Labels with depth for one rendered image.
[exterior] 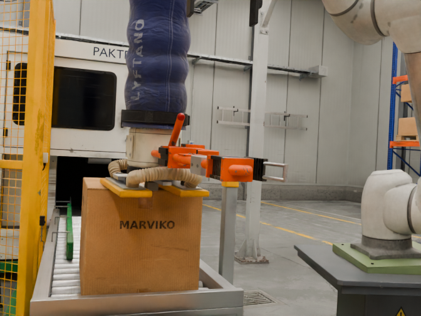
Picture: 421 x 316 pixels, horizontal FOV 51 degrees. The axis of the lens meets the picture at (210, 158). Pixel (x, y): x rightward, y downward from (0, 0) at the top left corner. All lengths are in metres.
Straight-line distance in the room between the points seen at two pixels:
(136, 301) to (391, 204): 0.87
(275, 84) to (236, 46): 1.51
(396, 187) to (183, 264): 0.76
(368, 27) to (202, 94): 9.93
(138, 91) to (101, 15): 9.37
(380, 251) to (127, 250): 0.83
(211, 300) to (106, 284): 0.36
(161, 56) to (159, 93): 0.12
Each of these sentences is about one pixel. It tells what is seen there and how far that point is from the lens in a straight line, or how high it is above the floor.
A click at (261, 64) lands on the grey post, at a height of 2.06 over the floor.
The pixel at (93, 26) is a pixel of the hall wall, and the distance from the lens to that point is 10.69.
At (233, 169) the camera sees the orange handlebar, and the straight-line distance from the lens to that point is 0.90.
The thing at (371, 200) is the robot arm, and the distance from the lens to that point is 1.52.
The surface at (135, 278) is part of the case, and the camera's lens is 1.58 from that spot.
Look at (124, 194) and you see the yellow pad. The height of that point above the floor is 0.95.
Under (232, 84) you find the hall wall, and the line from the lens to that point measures 11.51.
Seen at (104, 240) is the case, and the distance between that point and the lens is 1.54.
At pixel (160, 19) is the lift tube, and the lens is 1.46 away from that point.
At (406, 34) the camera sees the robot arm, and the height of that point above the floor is 1.40.
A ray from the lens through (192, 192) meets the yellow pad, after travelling 1.40.
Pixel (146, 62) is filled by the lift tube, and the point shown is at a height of 1.36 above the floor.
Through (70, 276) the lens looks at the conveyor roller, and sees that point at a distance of 1.99.
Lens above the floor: 1.07
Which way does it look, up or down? level
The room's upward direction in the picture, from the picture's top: 3 degrees clockwise
